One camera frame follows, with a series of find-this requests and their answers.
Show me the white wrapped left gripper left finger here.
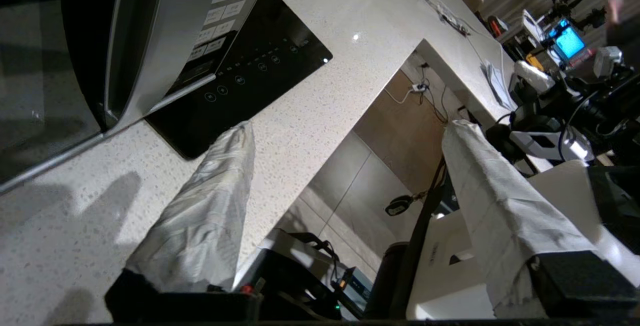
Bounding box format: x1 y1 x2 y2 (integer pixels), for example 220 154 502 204
125 121 256 293

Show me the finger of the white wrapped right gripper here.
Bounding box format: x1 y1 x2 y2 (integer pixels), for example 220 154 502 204
514 60 557 93

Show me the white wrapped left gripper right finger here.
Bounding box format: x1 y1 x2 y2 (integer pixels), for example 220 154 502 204
442 119 600 320

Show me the silver Panasonic microwave oven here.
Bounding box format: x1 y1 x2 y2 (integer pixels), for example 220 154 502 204
0 0 277 194

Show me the white paper stack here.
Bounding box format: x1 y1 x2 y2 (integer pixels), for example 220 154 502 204
481 60 517 113

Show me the blue lit monitor screen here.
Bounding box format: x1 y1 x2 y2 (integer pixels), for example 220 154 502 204
547 18 587 62

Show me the small black oval device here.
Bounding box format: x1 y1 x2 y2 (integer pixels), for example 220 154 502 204
384 194 414 217

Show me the white power strip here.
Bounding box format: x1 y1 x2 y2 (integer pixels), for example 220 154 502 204
422 0 471 37

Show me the black base equipment box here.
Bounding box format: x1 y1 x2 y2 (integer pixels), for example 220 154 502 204
234 231 353 321

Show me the black induction cooktop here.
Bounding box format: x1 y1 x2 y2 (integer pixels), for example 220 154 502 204
144 0 334 161

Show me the silver blue power box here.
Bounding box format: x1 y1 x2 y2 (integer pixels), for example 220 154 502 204
339 266 374 313

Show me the silver white wrist camera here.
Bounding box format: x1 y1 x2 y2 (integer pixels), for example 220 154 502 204
593 46 624 79

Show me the white charger cable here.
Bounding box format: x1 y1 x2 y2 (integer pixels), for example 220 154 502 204
384 82 430 105

